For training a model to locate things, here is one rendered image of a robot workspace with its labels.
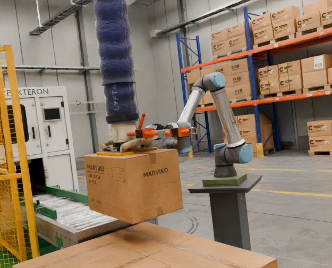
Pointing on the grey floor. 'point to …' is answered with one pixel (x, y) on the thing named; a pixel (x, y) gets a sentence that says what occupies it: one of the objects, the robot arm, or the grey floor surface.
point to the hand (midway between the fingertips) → (147, 133)
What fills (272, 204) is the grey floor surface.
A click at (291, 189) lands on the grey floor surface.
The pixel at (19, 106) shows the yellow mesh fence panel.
